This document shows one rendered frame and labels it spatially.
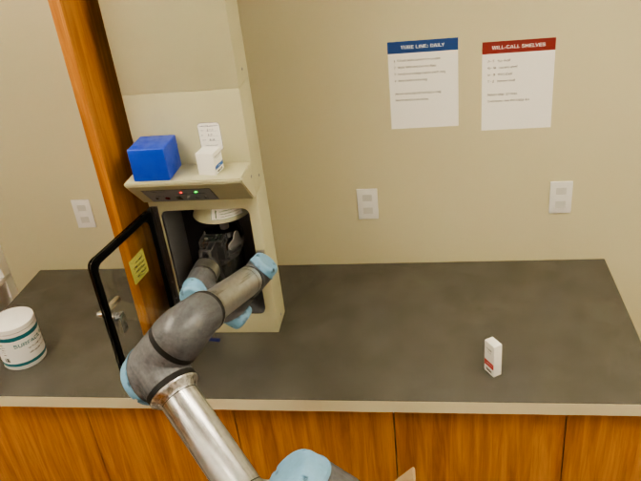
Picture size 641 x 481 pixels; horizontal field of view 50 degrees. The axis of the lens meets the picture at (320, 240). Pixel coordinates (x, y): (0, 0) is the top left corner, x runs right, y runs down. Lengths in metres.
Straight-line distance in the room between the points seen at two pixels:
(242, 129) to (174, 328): 0.63
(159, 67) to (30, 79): 0.77
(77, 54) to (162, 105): 0.24
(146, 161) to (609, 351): 1.35
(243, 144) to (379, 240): 0.76
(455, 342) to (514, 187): 0.58
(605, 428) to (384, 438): 0.58
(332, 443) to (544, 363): 0.63
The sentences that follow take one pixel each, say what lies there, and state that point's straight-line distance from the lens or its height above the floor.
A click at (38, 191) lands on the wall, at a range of 2.70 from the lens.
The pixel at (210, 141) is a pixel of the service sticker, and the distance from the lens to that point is 1.87.
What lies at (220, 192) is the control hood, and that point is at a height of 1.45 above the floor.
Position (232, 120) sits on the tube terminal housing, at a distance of 1.83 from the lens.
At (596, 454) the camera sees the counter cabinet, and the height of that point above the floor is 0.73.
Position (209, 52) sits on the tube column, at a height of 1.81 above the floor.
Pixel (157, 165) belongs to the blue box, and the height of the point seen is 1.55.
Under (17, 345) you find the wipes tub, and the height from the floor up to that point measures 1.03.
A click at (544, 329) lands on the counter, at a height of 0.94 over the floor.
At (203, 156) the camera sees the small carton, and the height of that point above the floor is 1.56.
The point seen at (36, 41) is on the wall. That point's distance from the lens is 2.47.
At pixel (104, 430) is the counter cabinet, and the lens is 2.22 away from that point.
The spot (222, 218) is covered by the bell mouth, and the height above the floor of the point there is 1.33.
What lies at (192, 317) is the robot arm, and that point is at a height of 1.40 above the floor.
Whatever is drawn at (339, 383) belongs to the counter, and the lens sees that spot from 1.92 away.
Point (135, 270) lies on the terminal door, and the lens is 1.95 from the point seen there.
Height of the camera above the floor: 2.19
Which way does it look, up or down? 29 degrees down
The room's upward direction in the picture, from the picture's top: 7 degrees counter-clockwise
